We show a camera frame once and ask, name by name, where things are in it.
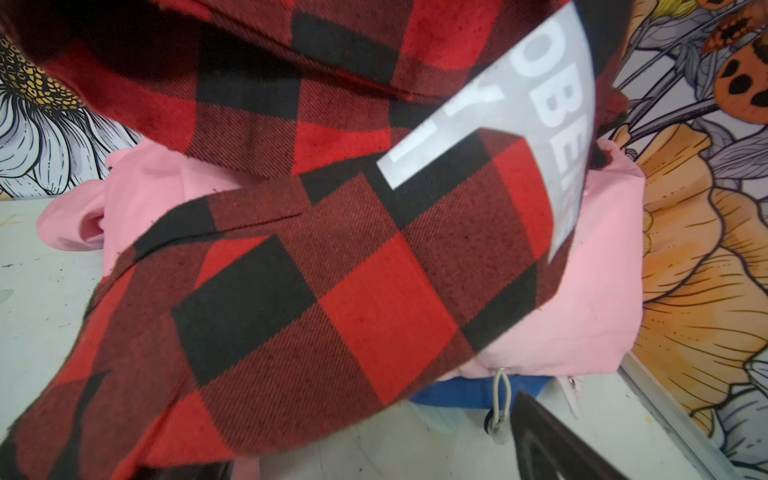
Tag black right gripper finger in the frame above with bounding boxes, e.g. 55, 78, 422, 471
513, 392, 627, 480

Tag blue cloth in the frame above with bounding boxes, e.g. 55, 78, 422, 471
410, 375, 552, 410

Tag red black plaid cloth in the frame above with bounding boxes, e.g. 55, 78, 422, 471
1, 1, 632, 479

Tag pink cloth garment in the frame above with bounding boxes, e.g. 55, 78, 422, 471
37, 139, 645, 378

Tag grey drawstring toggle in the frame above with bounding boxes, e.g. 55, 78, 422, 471
484, 369, 512, 445

